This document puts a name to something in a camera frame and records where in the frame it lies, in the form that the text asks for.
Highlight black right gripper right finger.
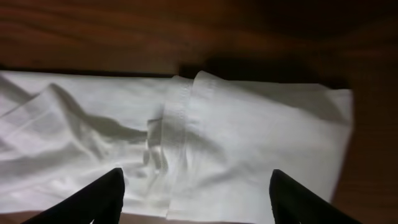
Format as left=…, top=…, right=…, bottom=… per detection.
left=269, top=169, right=360, bottom=224

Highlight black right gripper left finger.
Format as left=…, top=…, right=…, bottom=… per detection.
left=22, top=168, right=125, bottom=224

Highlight white t-shirt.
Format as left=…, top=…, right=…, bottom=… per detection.
left=1, top=71, right=353, bottom=223

